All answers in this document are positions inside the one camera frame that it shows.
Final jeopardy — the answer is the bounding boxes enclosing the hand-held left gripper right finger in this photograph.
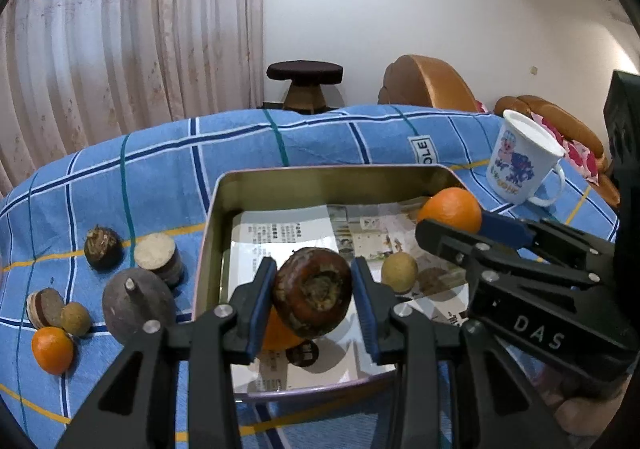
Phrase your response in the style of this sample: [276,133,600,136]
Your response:
[350,256,563,449]

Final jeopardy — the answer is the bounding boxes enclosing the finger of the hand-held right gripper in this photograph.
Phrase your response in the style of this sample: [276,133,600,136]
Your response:
[416,218,602,291]
[480,213,619,281]

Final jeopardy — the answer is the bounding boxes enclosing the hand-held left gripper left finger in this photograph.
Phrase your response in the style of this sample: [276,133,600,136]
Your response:
[54,256,278,449]

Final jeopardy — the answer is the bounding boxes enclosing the orange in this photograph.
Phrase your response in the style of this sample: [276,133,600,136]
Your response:
[416,187,483,236]
[260,306,306,351]
[31,326,75,376]

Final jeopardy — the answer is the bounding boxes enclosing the brown water chestnut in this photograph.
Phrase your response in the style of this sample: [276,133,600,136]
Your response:
[272,248,353,337]

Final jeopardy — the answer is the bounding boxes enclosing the cut taro piece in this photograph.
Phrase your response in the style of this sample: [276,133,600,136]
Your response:
[133,233,183,287]

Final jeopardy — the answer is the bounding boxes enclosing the pink metal tin box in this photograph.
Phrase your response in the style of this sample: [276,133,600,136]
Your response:
[192,166,481,398]

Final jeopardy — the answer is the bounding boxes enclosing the purple passion fruit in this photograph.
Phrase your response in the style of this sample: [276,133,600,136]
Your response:
[102,269,177,346]

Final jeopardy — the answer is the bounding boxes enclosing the small brown kiwi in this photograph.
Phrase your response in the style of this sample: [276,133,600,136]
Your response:
[60,301,92,337]
[381,251,419,293]

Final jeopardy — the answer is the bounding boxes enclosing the white printed cup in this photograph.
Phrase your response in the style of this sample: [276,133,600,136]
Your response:
[486,110,567,206]

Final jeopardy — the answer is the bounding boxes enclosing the newspaper lining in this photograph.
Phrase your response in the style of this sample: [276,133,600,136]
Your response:
[227,201,476,392]

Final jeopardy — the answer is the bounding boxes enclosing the pink floral cushion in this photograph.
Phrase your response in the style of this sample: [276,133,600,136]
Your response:
[530,111,601,187]

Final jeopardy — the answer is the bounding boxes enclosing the brown leather sofa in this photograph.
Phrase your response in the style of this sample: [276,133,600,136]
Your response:
[494,95,621,207]

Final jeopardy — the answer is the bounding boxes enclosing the brown leather armchair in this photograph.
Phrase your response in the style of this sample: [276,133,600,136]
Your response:
[377,55,481,114]

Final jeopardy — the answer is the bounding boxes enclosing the blue plaid blanket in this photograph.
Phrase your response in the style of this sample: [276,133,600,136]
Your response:
[0,104,621,449]

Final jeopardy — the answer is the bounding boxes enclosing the dark water chestnut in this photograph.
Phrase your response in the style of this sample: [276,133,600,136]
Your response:
[83,225,124,272]

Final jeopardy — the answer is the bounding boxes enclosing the round dark stool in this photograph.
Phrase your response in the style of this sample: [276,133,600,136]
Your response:
[266,60,344,114]

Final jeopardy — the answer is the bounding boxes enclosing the pale embroidered curtain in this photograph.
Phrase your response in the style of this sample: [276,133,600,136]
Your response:
[0,0,266,200]

